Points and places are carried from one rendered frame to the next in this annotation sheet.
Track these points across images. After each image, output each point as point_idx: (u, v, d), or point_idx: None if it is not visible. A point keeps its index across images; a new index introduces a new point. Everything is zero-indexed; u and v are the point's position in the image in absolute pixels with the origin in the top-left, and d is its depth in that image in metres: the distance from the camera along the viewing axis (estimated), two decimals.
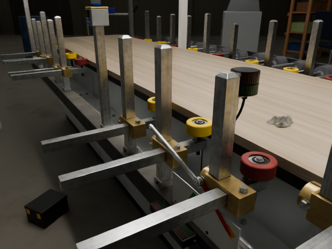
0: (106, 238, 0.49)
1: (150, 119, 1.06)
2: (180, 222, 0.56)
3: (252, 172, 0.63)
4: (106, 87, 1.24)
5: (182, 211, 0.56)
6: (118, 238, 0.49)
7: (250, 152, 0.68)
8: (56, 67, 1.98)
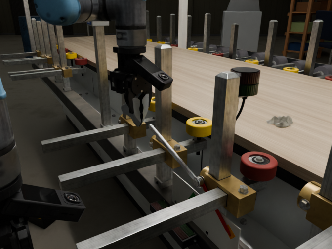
0: (106, 238, 0.49)
1: (150, 119, 1.06)
2: (180, 222, 0.56)
3: (252, 172, 0.63)
4: (106, 87, 1.24)
5: (182, 211, 0.56)
6: (118, 238, 0.49)
7: (250, 152, 0.68)
8: (56, 67, 1.98)
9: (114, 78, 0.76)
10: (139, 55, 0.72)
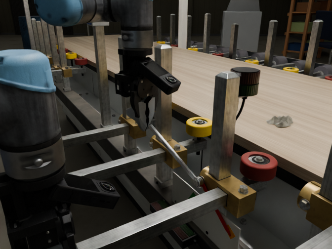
0: (106, 238, 0.49)
1: None
2: (180, 222, 0.56)
3: (252, 172, 0.63)
4: (106, 87, 1.24)
5: (182, 211, 0.56)
6: (118, 238, 0.49)
7: (250, 152, 0.68)
8: (56, 67, 1.98)
9: (119, 81, 0.73)
10: (145, 57, 0.69)
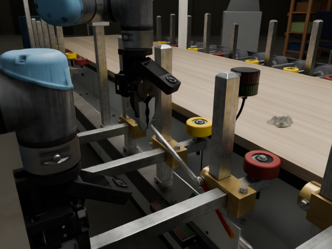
0: (112, 235, 0.50)
1: None
2: (185, 220, 0.56)
3: (255, 171, 0.63)
4: (106, 87, 1.24)
5: (186, 209, 0.56)
6: (124, 236, 0.50)
7: (254, 151, 0.68)
8: None
9: (119, 81, 0.73)
10: (145, 57, 0.69)
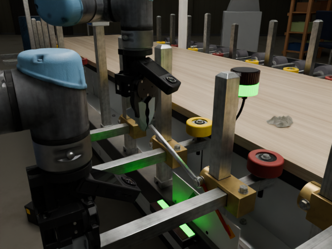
0: (120, 232, 0.51)
1: None
2: (191, 218, 0.57)
3: (259, 169, 0.64)
4: (106, 87, 1.24)
5: (192, 207, 0.57)
6: (132, 232, 0.50)
7: (257, 150, 0.69)
8: None
9: (119, 81, 0.73)
10: (145, 57, 0.69)
